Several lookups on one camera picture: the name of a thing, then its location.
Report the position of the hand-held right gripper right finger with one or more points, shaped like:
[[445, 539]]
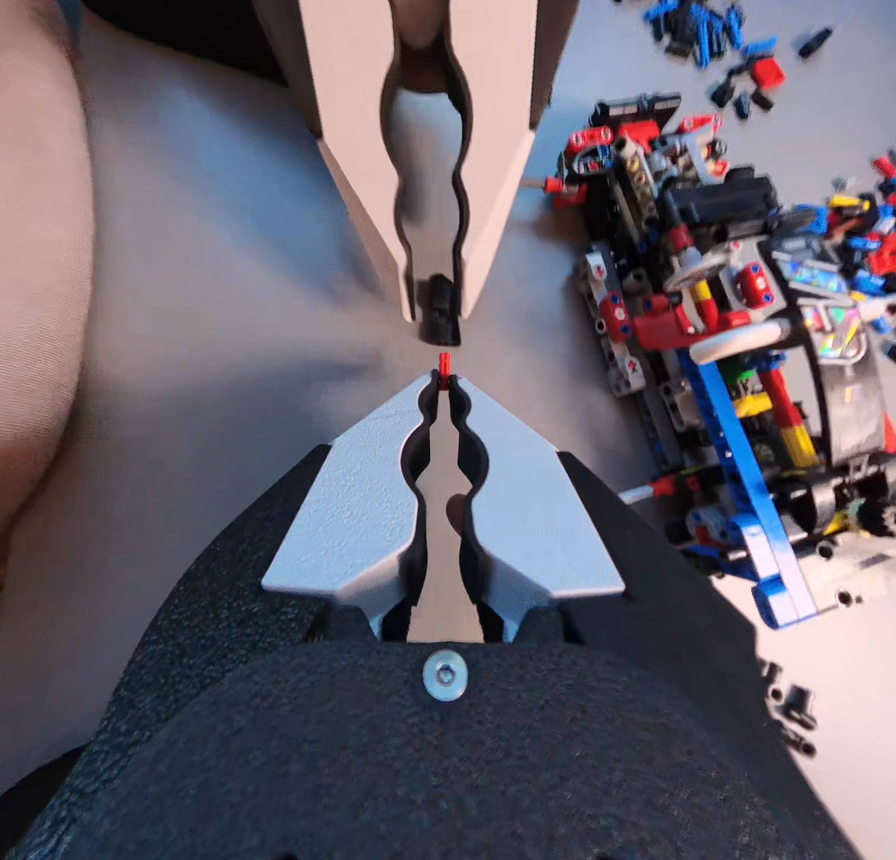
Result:
[[539, 524]]

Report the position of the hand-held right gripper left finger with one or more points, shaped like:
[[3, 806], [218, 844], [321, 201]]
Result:
[[350, 517]]

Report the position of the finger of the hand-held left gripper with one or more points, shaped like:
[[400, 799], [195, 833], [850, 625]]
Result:
[[497, 68], [343, 68]]

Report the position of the red lego axle pin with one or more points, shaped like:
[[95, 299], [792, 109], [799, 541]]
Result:
[[444, 370]]

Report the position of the black lego connector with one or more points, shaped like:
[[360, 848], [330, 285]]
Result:
[[439, 314]]

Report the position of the lego car chassis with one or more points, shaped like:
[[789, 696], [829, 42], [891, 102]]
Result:
[[700, 328]]

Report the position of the red flat lego piece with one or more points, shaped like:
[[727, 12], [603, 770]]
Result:
[[768, 72]]

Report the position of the black short lego beam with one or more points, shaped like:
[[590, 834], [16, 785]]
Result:
[[815, 42]]

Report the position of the pile of colourful lego pieces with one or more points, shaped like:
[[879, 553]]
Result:
[[861, 230]]

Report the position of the person's right hand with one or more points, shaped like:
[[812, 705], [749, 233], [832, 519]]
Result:
[[455, 513]]

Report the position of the black padded armrest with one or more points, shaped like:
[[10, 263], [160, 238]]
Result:
[[175, 12]]

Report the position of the pile of black blue pins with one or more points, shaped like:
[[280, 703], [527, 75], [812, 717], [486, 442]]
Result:
[[693, 19]]

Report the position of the person's beige sweatshirt torso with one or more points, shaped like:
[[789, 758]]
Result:
[[35, 244]]

